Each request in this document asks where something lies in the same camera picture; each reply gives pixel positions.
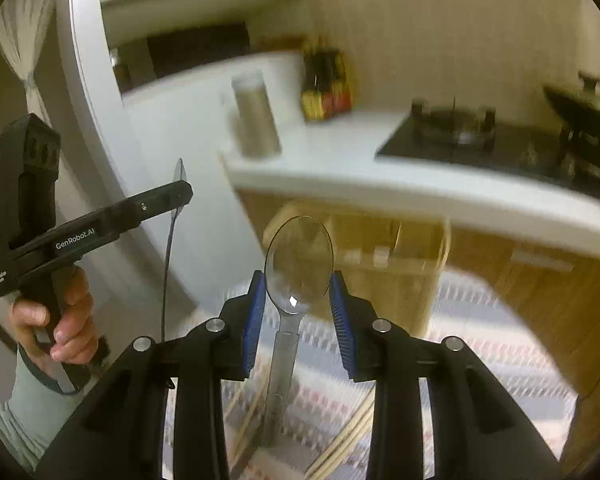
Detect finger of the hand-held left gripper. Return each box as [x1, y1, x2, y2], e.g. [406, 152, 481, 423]
[115, 182, 194, 231]

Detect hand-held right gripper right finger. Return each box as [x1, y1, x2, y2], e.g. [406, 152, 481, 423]
[329, 270, 564, 480]

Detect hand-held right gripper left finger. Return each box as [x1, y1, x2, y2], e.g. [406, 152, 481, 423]
[35, 270, 269, 480]

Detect clear plastic spoon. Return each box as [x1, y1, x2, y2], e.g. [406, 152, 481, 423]
[160, 158, 191, 347]
[259, 215, 337, 449]

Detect wooden utensil basket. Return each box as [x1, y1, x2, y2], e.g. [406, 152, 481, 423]
[261, 199, 452, 337]

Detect person's left forearm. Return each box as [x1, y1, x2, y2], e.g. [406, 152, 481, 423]
[0, 347, 99, 473]

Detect person's left hand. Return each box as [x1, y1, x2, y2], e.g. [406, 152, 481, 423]
[11, 266, 101, 366]

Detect white refrigerator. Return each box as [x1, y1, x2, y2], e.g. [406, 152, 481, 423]
[55, 0, 308, 321]

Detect wooden chopstick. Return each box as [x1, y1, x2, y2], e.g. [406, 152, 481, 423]
[304, 396, 376, 479]
[228, 374, 267, 467]
[316, 410, 376, 480]

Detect striped woven mat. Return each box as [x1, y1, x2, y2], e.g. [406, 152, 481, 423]
[162, 269, 579, 480]

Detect white curtain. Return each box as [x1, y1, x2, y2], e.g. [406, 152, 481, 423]
[0, 0, 52, 128]

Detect metal cylindrical cup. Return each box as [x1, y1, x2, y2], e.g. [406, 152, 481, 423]
[229, 70, 284, 159]

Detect wooden kitchen cabinet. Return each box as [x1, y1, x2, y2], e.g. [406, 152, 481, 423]
[234, 189, 600, 476]

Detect cluster of condiment bottles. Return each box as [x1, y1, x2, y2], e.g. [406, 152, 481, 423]
[299, 35, 355, 124]

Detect black gas stove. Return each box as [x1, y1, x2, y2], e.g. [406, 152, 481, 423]
[374, 99, 600, 182]

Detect black wok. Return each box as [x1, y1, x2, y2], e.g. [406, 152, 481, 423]
[542, 72, 600, 127]

